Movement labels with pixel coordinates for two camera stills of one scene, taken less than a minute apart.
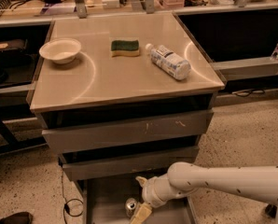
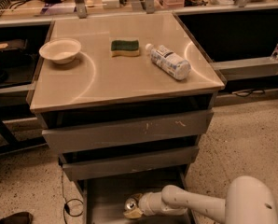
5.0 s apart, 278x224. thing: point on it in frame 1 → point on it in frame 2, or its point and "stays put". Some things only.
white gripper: (150, 191) → (150, 202)
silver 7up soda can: (131, 205) stays put
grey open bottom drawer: (105, 203) stays put
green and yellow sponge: (123, 48) stays put
